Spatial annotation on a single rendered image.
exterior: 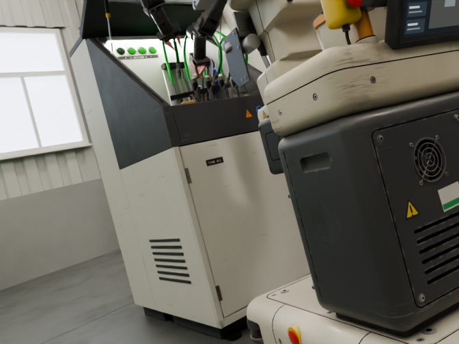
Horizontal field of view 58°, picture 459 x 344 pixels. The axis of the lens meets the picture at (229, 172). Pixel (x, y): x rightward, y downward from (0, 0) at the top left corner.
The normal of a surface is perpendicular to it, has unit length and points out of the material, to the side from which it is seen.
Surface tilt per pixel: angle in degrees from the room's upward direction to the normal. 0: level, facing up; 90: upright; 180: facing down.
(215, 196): 90
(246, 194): 90
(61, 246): 90
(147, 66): 90
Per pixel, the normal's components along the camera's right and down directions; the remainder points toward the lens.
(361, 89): 0.42, -0.11
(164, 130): -0.79, 0.21
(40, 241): 0.63, -0.16
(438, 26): 0.49, 0.31
